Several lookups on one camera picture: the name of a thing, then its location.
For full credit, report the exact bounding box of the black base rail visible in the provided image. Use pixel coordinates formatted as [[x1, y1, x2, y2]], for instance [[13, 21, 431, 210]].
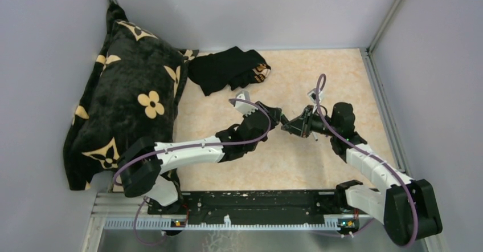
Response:
[[148, 189, 368, 230]]

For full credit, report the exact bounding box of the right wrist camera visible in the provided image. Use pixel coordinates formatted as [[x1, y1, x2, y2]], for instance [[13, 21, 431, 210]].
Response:
[[307, 88, 325, 105]]

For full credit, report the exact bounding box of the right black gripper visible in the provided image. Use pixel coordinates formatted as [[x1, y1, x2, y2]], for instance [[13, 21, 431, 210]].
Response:
[[282, 104, 339, 137]]

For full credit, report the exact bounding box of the black green highlighter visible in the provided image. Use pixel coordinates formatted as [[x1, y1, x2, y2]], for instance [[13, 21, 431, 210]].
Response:
[[280, 114, 290, 125]]

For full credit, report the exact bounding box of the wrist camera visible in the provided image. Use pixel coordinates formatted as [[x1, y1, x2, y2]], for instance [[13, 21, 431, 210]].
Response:
[[233, 90, 258, 116], [307, 88, 325, 105]]

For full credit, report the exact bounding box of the black floral plush pillow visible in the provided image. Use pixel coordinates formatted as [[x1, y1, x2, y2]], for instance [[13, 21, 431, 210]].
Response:
[[63, 3, 198, 191]]

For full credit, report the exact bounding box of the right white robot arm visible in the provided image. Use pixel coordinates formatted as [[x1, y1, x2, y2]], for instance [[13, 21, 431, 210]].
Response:
[[281, 102, 443, 246]]

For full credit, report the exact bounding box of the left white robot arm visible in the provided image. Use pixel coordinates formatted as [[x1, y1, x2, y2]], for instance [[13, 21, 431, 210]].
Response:
[[113, 100, 285, 214]]

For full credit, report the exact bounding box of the black folded cloth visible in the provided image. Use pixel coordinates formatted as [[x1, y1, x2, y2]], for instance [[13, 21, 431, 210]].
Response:
[[188, 47, 272, 96]]

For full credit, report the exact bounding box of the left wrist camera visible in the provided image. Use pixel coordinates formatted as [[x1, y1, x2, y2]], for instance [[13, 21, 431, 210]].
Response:
[[233, 90, 258, 116]]

